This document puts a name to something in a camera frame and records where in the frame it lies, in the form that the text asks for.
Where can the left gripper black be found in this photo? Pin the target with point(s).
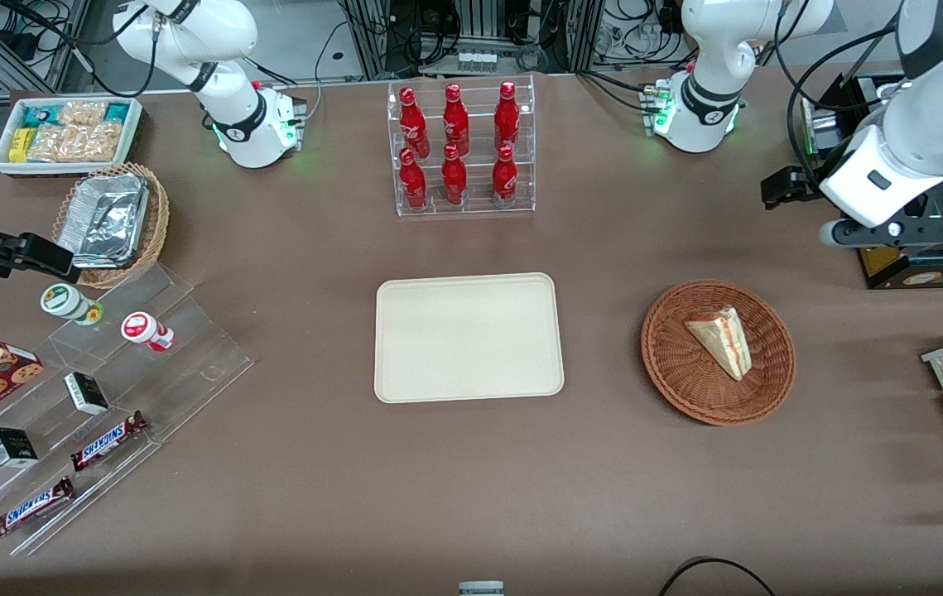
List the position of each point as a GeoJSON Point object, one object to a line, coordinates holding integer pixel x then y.
{"type": "Point", "coordinates": [802, 185]}

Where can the triangle sandwich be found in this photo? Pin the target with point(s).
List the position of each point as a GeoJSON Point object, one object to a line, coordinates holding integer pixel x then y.
{"type": "Point", "coordinates": [721, 339]}

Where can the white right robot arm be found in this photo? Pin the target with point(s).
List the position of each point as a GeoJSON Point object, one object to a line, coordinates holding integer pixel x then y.
{"type": "Point", "coordinates": [218, 37]}

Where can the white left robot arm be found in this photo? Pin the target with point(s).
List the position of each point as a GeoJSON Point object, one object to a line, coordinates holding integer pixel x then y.
{"type": "Point", "coordinates": [935, 124]}

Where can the aluminium foil tray stack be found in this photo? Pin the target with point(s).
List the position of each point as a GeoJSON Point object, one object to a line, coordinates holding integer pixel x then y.
{"type": "Point", "coordinates": [107, 219]}

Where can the light tan wicker basket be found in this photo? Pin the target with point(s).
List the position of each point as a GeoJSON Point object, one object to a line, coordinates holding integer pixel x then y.
{"type": "Point", "coordinates": [158, 223]}

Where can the brown round wicker basket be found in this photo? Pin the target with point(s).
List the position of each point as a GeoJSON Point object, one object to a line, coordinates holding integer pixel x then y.
{"type": "Point", "coordinates": [670, 372]}

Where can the beige plastic tray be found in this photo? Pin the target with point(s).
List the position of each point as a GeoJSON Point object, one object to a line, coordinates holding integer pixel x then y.
{"type": "Point", "coordinates": [469, 338]}

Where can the green lid yogurt cup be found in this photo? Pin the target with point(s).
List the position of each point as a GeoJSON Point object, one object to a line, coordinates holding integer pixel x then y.
{"type": "Point", "coordinates": [64, 300]}

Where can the white rectangular snack bin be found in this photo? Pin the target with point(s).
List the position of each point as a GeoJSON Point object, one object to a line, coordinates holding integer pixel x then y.
{"type": "Point", "coordinates": [1, 161]}

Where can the small yellow snack box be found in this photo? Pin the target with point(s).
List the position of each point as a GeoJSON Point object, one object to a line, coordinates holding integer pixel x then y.
{"type": "Point", "coordinates": [18, 146]}

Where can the clear cracker bag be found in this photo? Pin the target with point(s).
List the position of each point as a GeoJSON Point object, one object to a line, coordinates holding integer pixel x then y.
{"type": "Point", "coordinates": [84, 112]}
{"type": "Point", "coordinates": [74, 143]}

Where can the red lid yogurt cup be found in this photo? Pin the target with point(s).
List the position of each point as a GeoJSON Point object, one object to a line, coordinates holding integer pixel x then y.
{"type": "Point", "coordinates": [140, 327]}

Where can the teal snack packet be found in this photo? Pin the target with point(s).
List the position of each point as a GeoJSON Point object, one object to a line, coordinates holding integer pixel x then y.
{"type": "Point", "coordinates": [117, 111]}
{"type": "Point", "coordinates": [40, 116]}

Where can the small black box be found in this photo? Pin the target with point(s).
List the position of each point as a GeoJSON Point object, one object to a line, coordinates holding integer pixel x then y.
{"type": "Point", "coordinates": [12, 448]}
{"type": "Point", "coordinates": [86, 394]}

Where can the clear acrylic stepped stand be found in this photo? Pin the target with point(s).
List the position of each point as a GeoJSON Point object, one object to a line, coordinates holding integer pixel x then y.
{"type": "Point", "coordinates": [190, 372]}

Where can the Snickers chocolate bar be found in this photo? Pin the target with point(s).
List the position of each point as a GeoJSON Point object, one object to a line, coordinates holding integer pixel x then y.
{"type": "Point", "coordinates": [108, 440]}
{"type": "Point", "coordinates": [31, 507]}

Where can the red cola bottle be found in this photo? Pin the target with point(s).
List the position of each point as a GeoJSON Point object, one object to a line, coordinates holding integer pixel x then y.
{"type": "Point", "coordinates": [413, 124]}
{"type": "Point", "coordinates": [504, 179]}
{"type": "Point", "coordinates": [507, 117]}
{"type": "Point", "coordinates": [413, 182]}
{"type": "Point", "coordinates": [455, 122]}
{"type": "Point", "coordinates": [454, 179]}

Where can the clear acrylic bottle rack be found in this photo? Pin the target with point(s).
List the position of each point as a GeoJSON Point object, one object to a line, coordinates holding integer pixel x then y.
{"type": "Point", "coordinates": [475, 145]}

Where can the grey power strip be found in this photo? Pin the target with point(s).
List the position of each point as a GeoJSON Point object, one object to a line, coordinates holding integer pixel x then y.
{"type": "Point", "coordinates": [476, 60]}

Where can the small grey device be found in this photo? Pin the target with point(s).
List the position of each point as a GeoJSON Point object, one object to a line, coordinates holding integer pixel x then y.
{"type": "Point", "coordinates": [481, 589]}

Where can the aluminium frame rack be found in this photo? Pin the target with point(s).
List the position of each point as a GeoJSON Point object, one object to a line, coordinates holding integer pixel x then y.
{"type": "Point", "coordinates": [372, 37]}

